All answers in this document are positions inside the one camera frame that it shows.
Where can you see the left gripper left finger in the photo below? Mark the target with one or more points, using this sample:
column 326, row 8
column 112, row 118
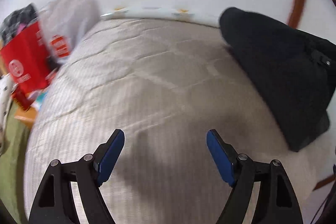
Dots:
column 54, row 201

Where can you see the black sweatshirt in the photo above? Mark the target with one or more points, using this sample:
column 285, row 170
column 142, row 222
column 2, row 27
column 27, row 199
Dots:
column 277, row 59

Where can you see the green bedding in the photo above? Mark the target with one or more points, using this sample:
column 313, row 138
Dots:
column 12, row 166

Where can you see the wooden nightstand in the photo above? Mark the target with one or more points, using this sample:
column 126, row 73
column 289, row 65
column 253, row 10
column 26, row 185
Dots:
column 27, row 117

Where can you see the red drink can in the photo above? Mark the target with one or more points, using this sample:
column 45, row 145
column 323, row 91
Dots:
column 20, row 98

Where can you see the white floral bed sheet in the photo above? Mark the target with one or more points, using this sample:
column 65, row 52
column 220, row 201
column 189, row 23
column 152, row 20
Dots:
column 163, row 13

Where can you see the white dotted blanket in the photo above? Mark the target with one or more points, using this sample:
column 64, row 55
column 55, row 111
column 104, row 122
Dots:
column 6, row 85

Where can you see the red paper shopping bag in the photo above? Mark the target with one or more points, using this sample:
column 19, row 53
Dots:
column 25, row 57

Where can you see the striped quilted mattress cover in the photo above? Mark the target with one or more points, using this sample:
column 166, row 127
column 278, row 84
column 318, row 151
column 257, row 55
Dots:
column 164, row 84

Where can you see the white Miniso plastic bag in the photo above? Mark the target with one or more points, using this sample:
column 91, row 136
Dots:
column 64, row 23

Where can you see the grey plaid cloth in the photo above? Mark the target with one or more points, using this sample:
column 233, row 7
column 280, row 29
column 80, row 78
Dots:
column 17, row 21

